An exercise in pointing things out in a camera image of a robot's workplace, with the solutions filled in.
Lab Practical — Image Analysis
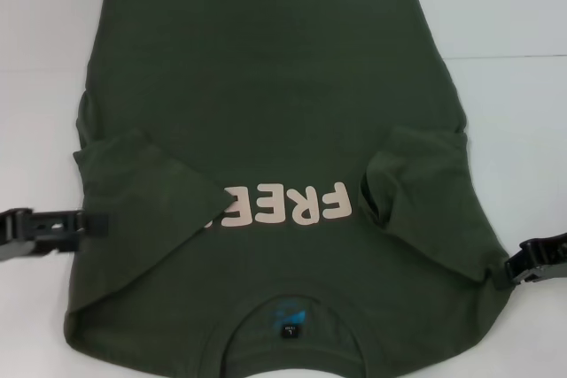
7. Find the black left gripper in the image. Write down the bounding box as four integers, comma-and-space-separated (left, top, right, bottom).
0, 206, 110, 264

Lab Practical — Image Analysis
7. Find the dark green t-shirt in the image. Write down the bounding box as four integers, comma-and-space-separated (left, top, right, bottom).
63, 0, 519, 378

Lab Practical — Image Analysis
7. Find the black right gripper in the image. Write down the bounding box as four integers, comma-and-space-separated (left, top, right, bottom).
504, 231, 567, 293

